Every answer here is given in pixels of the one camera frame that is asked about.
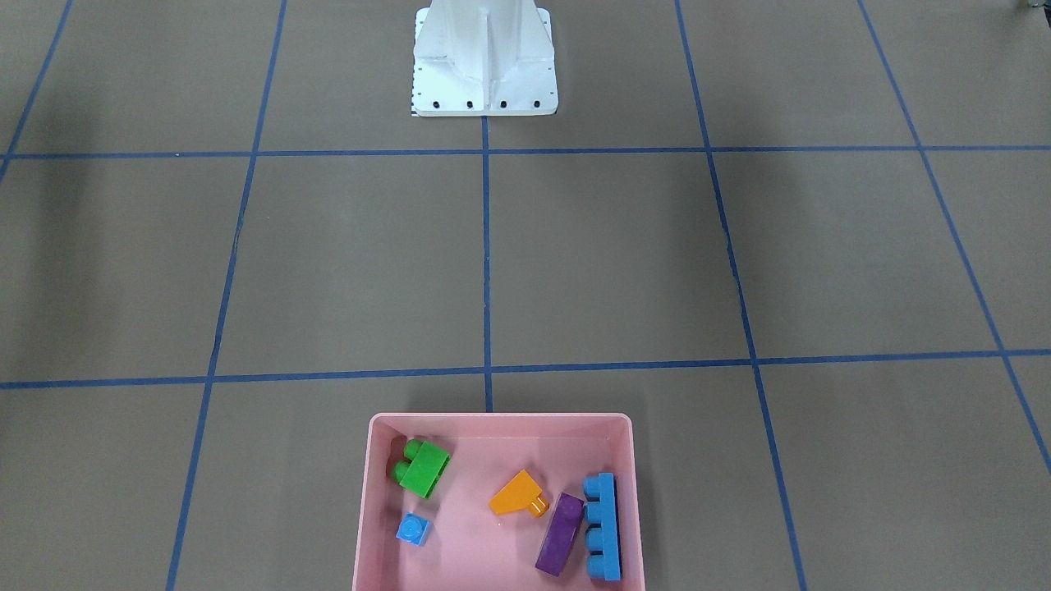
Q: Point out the white camera stand column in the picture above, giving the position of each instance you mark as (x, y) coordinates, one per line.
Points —
(483, 59)

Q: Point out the green duplo block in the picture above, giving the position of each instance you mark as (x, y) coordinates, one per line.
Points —
(421, 467)

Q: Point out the small blue duplo block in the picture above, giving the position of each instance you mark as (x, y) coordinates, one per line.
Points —
(414, 529)

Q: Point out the pink plastic box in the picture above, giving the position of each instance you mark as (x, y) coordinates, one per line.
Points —
(470, 547)

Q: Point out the long blue duplo block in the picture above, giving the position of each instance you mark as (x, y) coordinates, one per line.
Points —
(602, 536)

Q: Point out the orange duplo block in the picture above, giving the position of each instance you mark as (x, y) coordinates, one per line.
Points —
(521, 493)

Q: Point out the purple duplo block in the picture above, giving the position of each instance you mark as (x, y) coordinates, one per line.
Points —
(558, 541)

